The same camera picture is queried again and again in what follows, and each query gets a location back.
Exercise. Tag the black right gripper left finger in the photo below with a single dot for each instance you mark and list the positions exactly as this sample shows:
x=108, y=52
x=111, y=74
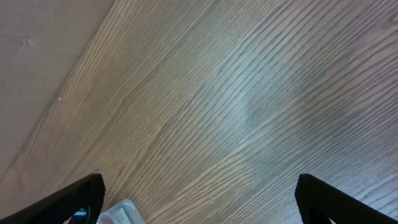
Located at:
x=79, y=202

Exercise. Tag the clear plastic container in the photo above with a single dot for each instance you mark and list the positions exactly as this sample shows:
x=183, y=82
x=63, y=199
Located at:
x=123, y=212

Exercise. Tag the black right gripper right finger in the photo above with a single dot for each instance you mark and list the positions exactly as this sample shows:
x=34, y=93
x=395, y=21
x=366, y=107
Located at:
x=321, y=203

